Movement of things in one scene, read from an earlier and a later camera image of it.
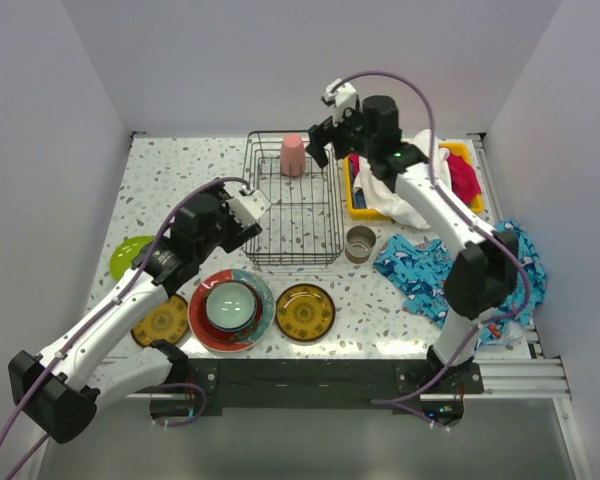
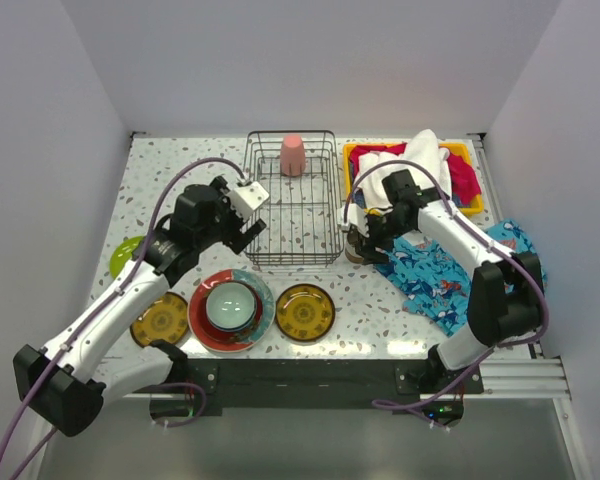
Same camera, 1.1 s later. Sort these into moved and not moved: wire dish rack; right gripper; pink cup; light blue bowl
Moved: right gripper
Not moved: wire dish rack; light blue bowl; pink cup
